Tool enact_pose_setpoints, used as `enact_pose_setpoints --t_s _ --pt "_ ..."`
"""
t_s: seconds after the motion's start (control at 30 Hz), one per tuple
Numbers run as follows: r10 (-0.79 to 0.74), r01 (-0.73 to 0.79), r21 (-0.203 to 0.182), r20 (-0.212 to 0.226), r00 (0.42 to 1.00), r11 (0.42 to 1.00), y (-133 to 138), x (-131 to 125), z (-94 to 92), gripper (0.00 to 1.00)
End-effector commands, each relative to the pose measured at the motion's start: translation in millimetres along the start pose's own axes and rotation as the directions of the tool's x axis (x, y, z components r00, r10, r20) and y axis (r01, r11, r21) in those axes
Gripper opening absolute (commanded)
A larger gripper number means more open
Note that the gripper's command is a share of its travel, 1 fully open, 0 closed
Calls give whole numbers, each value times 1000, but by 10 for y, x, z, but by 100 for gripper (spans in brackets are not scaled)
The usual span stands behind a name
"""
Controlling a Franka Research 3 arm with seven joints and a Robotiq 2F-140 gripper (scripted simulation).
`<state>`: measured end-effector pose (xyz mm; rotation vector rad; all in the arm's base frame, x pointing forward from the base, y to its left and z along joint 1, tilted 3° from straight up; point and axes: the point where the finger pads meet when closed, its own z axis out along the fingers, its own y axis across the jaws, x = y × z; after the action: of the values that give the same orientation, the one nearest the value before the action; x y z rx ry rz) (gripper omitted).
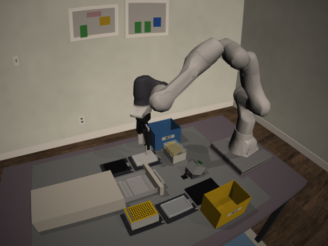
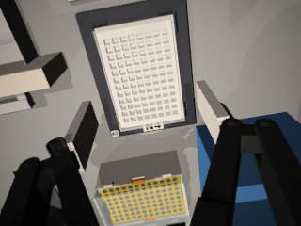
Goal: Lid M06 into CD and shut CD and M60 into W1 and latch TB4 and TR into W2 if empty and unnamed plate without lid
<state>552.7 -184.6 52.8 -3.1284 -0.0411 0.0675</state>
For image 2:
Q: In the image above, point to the blue open-top bin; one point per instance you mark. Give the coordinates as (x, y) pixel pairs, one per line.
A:
(252, 207)

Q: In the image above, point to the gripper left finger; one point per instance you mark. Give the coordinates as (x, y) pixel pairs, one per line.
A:
(29, 197)

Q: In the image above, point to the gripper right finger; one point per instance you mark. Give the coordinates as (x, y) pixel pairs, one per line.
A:
(279, 168)

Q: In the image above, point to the dark grey bench mat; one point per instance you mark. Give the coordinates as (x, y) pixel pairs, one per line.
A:
(247, 51)

